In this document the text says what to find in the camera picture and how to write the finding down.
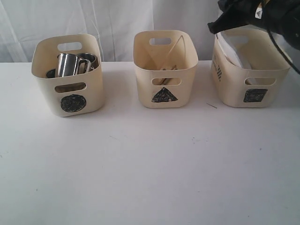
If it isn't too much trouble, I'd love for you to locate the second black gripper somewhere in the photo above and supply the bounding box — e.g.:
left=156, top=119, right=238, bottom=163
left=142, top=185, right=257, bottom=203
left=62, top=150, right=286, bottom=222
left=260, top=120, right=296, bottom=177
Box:
left=208, top=0, right=260, bottom=34

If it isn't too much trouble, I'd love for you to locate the white square plate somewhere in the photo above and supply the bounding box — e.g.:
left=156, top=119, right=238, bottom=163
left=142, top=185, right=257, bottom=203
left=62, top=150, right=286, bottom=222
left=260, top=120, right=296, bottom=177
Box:
left=216, top=31, right=252, bottom=70

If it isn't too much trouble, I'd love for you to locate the wooden chopstick diagonal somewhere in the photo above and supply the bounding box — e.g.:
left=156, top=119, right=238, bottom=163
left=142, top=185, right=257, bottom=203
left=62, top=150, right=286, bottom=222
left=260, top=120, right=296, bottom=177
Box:
left=165, top=35, right=183, bottom=61

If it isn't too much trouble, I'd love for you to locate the wooden chopstick horizontal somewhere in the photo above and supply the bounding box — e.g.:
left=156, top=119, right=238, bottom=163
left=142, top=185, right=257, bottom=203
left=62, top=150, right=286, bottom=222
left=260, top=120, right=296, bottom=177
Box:
left=160, top=65, right=178, bottom=71

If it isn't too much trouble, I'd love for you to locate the steel table knife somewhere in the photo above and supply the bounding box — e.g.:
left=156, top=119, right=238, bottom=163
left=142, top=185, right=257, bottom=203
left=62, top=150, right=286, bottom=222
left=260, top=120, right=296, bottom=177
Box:
left=159, top=78, right=172, bottom=85

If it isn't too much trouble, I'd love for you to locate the stainless steel bowl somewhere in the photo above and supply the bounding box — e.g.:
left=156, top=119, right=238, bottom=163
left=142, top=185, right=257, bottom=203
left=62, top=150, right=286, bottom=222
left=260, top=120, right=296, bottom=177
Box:
left=46, top=69, right=56, bottom=79

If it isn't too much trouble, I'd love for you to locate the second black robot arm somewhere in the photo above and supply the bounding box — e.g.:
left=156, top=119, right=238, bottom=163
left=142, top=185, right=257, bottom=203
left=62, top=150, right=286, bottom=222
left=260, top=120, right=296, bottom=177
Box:
left=208, top=0, right=300, bottom=50

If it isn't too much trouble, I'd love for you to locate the cream bin with square mark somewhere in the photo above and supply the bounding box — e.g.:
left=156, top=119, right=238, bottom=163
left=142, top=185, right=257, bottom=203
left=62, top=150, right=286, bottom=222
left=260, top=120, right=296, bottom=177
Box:
left=211, top=28, right=290, bottom=108

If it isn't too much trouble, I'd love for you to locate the cream bin with triangle mark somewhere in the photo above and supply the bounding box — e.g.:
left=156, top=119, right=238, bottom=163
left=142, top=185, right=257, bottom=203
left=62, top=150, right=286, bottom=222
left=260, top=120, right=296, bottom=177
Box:
left=133, top=30, right=198, bottom=108

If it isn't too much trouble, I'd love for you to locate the cream bin with circle mark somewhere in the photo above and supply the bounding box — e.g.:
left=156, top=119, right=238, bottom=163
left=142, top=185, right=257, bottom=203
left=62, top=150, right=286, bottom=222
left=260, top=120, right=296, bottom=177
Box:
left=31, top=34, right=105, bottom=117

